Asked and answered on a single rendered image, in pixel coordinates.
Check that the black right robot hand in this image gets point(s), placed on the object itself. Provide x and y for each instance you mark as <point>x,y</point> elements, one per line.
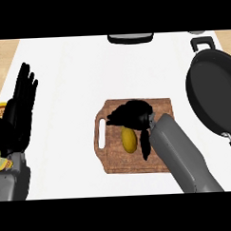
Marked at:
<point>133,115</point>

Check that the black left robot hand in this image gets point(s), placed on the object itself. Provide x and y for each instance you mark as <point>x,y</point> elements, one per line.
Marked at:
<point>20,105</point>

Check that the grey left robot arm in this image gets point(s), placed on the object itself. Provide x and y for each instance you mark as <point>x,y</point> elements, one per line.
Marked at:
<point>10,176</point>

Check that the yellow lemon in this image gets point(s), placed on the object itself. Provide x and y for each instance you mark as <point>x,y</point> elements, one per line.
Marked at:
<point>129,139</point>

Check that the brown wooden cutting board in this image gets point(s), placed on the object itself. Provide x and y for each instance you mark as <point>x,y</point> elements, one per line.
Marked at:
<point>116,158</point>

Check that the small grey object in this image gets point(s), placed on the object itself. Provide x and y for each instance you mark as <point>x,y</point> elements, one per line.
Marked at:
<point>196,32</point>

